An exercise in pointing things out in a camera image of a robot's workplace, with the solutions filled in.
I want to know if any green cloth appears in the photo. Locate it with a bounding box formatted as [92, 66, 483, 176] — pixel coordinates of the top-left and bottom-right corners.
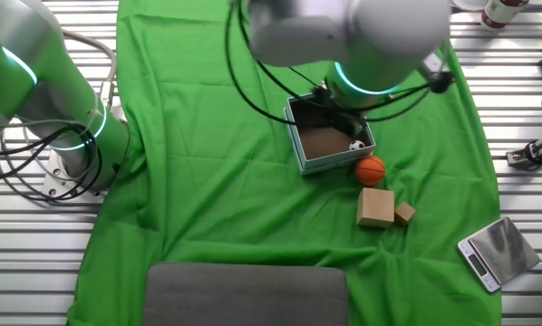
[66, 0, 503, 326]

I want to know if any large wooden block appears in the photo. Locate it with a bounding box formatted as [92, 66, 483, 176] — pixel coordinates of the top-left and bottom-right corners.
[355, 187, 397, 230]

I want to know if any thin black cable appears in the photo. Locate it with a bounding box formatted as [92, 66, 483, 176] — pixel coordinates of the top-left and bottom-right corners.
[237, 0, 435, 114]

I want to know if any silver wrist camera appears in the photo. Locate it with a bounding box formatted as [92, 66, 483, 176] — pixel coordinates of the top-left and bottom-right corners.
[416, 50, 457, 95]

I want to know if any red white bottle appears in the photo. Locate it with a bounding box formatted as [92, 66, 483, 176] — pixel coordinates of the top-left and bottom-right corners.
[480, 0, 531, 32]

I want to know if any pale blue gift box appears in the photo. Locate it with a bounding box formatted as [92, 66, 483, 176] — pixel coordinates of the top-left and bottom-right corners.
[283, 92, 378, 177]

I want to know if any white round dish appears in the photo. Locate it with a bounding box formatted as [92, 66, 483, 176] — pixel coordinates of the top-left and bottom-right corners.
[449, 0, 489, 12]

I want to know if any small silver camera on mount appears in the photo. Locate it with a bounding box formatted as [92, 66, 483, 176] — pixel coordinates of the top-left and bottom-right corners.
[505, 133, 542, 172]

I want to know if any silver digital scale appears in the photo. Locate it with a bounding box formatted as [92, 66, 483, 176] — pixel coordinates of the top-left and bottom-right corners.
[456, 216, 542, 294]

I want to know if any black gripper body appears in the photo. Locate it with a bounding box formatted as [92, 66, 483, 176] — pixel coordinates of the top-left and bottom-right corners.
[314, 85, 367, 130]

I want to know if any orange mini basketball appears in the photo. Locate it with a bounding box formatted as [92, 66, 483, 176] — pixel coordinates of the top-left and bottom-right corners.
[353, 154, 387, 187]

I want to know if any grey robot hose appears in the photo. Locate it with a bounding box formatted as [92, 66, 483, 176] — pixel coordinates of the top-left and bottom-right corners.
[56, 26, 119, 112]

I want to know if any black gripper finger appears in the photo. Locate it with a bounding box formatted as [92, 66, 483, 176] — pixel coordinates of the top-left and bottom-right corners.
[343, 121, 371, 139]

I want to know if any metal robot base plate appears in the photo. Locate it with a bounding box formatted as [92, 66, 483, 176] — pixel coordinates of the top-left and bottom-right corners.
[42, 158, 111, 204]

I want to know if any grey cushion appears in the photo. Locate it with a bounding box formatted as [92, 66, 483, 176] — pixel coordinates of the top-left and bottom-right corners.
[141, 262, 350, 326]

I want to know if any thick black cable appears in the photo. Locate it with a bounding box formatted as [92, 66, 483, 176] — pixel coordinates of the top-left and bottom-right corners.
[224, 0, 299, 127]

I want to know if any small wooden cube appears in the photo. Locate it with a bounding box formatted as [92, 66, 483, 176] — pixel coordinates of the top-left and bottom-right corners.
[393, 200, 418, 226]

